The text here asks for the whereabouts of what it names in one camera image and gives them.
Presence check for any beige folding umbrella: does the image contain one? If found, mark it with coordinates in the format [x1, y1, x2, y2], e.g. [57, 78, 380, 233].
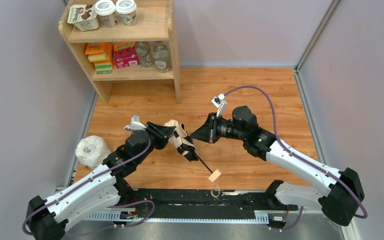
[163, 119, 222, 198]

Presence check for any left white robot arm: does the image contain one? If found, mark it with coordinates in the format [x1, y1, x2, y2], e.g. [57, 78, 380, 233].
[22, 122, 176, 240]

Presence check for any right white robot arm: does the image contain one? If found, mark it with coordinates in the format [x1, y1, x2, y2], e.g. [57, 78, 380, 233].
[190, 105, 365, 227]

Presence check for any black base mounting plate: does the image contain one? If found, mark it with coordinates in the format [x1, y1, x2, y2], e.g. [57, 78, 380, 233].
[97, 188, 299, 224]

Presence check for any white crumpled plastic bag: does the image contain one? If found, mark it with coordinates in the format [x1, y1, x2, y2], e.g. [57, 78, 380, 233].
[74, 135, 112, 170]

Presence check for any right clear glass bottle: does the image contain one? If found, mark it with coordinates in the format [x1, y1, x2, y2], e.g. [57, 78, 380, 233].
[153, 41, 170, 73]

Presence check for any clear glass bottle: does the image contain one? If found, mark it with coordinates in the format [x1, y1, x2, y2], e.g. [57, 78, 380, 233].
[135, 41, 153, 68]
[153, 41, 170, 73]

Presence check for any wooden shelf unit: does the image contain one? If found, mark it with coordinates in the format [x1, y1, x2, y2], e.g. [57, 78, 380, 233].
[58, 0, 181, 104]

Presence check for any left clear glass bottle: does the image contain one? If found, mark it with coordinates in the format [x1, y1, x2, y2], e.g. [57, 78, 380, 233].
[135, 41, 153, 68]

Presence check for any pink orange snack box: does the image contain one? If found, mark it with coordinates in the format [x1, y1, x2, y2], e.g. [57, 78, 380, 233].
[112, 41, 140, 69]

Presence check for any orange sponge pack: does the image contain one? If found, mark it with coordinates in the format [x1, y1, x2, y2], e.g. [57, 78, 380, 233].
[85, 42, 114, 74]

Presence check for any right white lidded cup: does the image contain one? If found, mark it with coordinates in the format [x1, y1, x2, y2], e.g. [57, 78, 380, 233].
[115, 0, 137, 27]

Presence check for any white lidded cup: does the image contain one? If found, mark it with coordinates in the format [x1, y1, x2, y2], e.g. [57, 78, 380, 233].
[115, 0, 137, 27]
[95, 0, 118, 28]

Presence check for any left white lidded cup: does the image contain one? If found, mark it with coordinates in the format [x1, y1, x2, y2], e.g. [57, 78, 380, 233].
[95, 0, 118, 28]

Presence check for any Chobani yogurt tub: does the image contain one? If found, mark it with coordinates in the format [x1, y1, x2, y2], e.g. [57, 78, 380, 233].
[67, 4, 100, 32]

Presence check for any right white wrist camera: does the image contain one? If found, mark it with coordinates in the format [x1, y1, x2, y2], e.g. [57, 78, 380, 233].
[211, 93, 228, 118]

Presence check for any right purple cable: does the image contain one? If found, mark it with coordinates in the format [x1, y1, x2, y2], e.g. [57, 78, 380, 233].
[223, 85, 368, 232]

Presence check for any purple cable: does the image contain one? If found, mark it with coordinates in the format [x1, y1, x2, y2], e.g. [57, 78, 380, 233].
[223, 85, 368, 232]
[22, 139, 156, 237]

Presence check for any aluminium frame rail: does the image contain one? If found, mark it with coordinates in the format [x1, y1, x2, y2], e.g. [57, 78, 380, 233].
[39, 187, 362, 240]

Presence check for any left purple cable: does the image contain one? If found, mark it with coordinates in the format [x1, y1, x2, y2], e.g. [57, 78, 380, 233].
[22, 139, 156, 237]

